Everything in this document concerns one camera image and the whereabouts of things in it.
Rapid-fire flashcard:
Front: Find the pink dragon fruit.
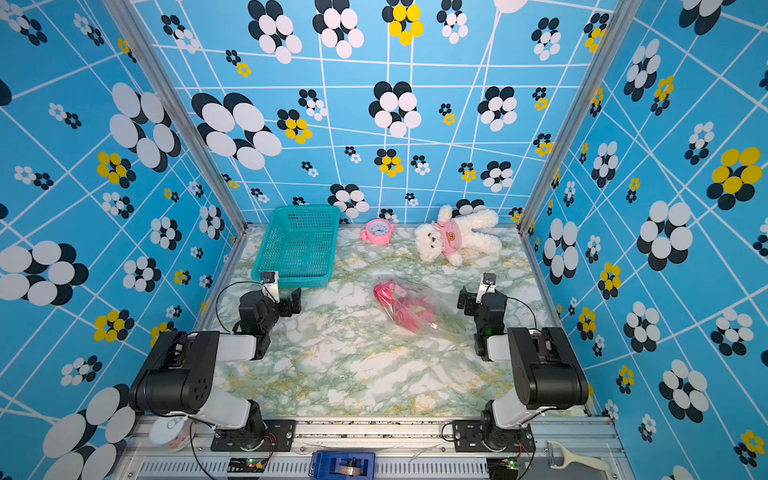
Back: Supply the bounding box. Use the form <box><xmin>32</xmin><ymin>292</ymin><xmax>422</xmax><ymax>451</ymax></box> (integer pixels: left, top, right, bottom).
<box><xmin>373</xmin><ymin>279</ymin><xmax>440</xmax><ymax>335</ymax></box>

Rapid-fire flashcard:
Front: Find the clear zip-top plastic bag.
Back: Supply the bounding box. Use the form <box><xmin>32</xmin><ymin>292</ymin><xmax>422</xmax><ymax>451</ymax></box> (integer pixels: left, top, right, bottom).
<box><xmin>373</xmin><ymin>277</ymin><xmax>467</xmax><ymax>340</ymax></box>

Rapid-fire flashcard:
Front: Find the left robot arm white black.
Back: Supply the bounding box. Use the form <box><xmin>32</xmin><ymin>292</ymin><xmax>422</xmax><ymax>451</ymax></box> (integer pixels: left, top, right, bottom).
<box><xmin>129</xmin><ymin>289</ymin><xmax>301</xmax><ymax>452</ymax></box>

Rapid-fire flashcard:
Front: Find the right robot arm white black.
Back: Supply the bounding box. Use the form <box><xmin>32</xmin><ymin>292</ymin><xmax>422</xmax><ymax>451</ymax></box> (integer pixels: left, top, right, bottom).
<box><xmin>452</xmin><ymin>287</ymin><xmax>589</xmax><ymax>453</ymax></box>

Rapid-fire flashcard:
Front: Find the teal plastic basket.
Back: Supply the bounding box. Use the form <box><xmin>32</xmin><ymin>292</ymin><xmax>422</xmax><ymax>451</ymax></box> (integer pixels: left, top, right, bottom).
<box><xmin>251</xmin><ymin>205</ymin><xmax>340</xmax><ymax>289</ymax></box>

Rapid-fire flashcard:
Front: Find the white teddy bear pink shirt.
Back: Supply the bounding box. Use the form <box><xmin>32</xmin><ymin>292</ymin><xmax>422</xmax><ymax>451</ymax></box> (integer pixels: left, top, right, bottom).
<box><xmin>414</xmin><ymin>205</ymin><xmax>502</xmax><ymax>266</ymax></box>

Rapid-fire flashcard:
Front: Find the pink alarm clock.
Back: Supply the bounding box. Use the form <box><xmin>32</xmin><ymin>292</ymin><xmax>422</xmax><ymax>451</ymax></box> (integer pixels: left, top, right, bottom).
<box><xmin>360</xmin><ymin>218</ymin><xmax>395</xmax><ymax>245</ymax></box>

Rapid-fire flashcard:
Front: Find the white tape roll disc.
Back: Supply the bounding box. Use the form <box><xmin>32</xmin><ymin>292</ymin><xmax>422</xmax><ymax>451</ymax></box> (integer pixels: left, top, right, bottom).
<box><xmin>149</xmin><ymin>416</ymin><xmax>192</xmax><ymax>452</ymax></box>

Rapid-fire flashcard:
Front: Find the blue tape dispenser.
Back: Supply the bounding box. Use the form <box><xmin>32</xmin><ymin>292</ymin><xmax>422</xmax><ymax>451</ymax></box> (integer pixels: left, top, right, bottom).
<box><xmin>308</xmin><ymin>451</ymin><xmax>376</xmax><ymax>480</ymax></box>

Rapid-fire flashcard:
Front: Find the white plastic peeler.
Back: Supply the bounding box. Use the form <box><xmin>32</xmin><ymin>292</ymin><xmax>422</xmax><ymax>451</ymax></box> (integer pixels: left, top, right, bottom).
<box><xmin>546</xmin><ymin>441</ymin><xmax>611</xmax><ymax>473</ymax></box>

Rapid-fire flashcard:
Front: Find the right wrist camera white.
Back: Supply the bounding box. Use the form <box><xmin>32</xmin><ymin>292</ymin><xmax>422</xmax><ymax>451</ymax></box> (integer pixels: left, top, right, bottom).
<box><xmin>476</xmin><ymin>273</ymin><xmax>497</xmax><ymax>303</ymax></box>

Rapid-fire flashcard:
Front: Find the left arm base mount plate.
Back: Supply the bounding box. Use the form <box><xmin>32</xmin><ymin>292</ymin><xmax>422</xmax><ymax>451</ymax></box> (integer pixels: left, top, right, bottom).
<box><xmin>210</xmin><ymin>419</ymin><xmax>297</xmax><ymax>453</ymax></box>

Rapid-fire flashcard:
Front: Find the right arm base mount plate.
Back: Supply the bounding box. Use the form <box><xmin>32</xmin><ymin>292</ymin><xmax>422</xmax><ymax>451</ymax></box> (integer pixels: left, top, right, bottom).
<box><xmin>448</xmin><ymin>420</ymin><xmax>536</xmax><ymax>455</ymax></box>

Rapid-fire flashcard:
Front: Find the aluminium front rail frame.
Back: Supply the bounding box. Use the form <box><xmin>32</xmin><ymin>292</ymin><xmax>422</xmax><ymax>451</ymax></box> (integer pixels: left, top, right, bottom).
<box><xmin>113</xmin><ymin>415</ymin><xmax>637</xmax><ymax>479</ymax></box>

